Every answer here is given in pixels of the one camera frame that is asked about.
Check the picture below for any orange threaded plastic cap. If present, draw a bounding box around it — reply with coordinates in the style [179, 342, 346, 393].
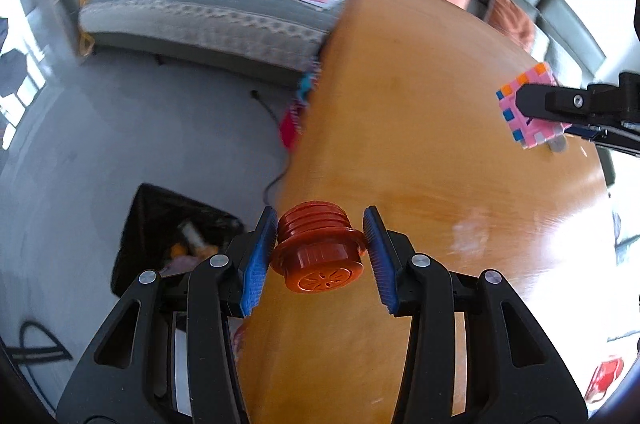
[270, 201, 370, 294]

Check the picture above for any red plastic object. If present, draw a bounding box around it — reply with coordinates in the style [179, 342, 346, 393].
[585, 356, 626, 405]

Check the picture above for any pink foam puzzle cube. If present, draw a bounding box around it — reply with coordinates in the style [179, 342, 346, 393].
[496, 62, 573, 150]

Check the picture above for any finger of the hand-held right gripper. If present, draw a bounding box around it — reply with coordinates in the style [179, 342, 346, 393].
[565, 123, 640, 153]
[515, 82, 622, 127]

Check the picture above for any black hose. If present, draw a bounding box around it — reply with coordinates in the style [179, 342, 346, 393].
[7, 321, 76, 365]

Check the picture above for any small orange cushion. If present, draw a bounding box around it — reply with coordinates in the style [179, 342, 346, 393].
[486, 0, 538, 52]

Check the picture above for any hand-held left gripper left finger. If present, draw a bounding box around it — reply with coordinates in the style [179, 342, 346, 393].
[56, 205, 279, 424]

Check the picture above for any black trash bin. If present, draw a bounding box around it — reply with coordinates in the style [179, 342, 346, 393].
[110, 183, 246, 300]

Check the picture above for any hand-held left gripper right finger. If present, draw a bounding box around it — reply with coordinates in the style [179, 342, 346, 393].
[362, 205, 588, 424]

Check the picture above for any red blue knitted blanket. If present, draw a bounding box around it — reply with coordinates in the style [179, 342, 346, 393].
[279, 59, 323, 150]

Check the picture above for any yellow strap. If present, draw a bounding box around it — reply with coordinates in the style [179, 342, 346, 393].
[77, 0, 96, 58]

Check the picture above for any black floor cable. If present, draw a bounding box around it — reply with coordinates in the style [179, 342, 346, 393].
[250, 90, 291, 210]

